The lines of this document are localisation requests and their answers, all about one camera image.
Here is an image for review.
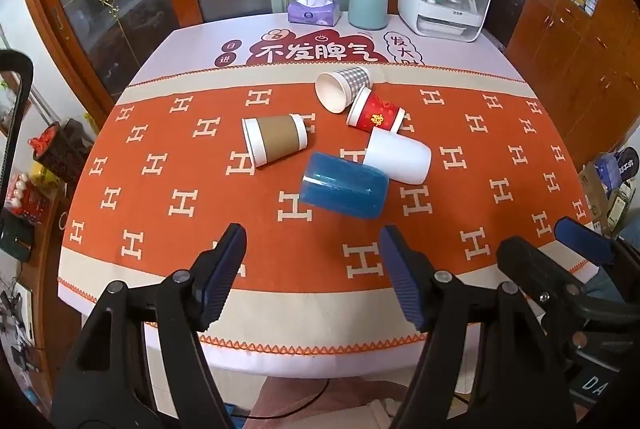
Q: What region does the black cable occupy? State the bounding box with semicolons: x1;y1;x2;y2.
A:
229;378;331;421

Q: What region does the brown sleeve paper cup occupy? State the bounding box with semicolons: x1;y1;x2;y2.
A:
241;114;308;168

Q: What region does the teal canister with brown lid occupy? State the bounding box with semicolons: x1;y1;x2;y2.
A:
348;0;388;30

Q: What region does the red paper cup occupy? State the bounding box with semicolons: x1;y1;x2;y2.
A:
346;87;406;134

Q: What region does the plain white paper cup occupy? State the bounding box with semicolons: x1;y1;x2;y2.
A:
362;127;432;186

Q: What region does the grey checkered paper cup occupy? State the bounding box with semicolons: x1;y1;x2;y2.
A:
314;66;372;114

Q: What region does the purple tissue box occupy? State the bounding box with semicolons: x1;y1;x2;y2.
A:
286;0;341;27

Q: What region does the blue translucent plastic cup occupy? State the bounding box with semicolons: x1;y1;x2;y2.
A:
299;152;390;219

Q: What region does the brown wooden cabinet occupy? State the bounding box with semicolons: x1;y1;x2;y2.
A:
486;0;639;167

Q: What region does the white countertop appliance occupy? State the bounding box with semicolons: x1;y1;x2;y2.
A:
398;0;491;42

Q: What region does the orange H pattern tablecloth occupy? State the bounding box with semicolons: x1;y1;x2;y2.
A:
58;15;596;378

